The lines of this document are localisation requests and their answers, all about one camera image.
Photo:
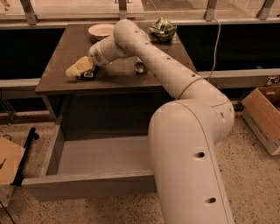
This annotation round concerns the silver blue drink can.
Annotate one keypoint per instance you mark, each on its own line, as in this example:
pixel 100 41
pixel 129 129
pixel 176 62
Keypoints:
pixel 140 67

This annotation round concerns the grey drawer cabinet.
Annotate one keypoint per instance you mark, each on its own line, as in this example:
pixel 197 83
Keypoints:
pixel 116 66

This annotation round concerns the metal window railing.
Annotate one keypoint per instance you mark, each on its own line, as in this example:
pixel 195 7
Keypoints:
pixel 178 12

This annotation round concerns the cardboard box right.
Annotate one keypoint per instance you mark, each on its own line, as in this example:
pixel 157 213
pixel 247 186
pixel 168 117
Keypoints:
pixel 262 114

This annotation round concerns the cardboard sheet left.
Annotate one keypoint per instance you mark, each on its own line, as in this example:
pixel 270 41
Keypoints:
pixel 11 155

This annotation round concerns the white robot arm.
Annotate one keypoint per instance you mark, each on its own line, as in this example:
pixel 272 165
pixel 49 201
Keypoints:
pixel 182 133

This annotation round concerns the white paper bowl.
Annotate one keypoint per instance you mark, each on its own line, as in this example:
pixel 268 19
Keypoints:
pixel 101 31

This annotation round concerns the open grey top drawer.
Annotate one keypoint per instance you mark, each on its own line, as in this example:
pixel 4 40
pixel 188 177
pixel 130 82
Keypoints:
pixel 99 148

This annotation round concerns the black metal bar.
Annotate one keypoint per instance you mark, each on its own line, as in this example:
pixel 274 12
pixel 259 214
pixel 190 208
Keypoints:
pixel 19 175

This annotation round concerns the green chip bag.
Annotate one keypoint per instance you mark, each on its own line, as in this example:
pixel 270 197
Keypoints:
pixel 163 29

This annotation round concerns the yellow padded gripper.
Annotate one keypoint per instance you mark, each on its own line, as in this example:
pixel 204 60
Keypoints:
pixel 94 54

